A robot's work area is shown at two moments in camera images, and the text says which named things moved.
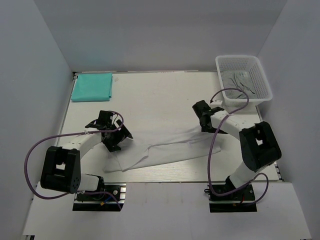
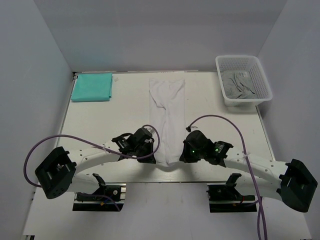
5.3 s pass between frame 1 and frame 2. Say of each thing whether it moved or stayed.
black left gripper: moved
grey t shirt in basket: stayed
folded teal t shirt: stayed
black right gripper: moved
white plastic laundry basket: stayed
